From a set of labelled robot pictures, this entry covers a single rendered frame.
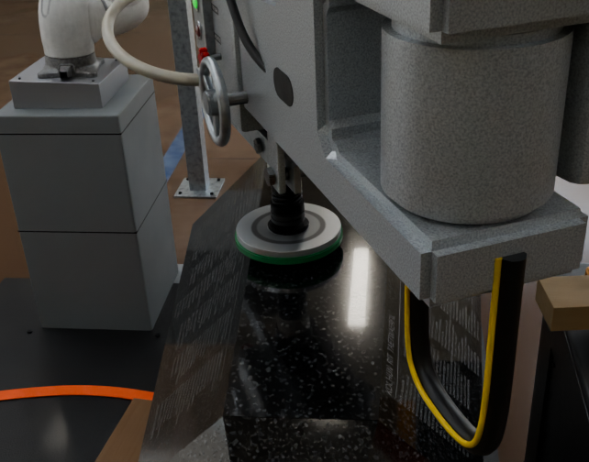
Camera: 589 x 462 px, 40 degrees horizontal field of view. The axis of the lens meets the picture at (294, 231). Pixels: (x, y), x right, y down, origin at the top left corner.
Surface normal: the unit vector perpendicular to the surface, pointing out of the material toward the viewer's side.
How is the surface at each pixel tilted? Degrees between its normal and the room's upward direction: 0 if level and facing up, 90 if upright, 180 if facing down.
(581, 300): 0
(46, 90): 90
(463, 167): 90
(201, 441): 54
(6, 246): 0
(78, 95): 90
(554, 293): 0
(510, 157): 90
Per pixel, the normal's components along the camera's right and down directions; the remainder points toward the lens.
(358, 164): -0.04, -0.87
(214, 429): -0.66, -0.25
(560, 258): 0.33, 0.44
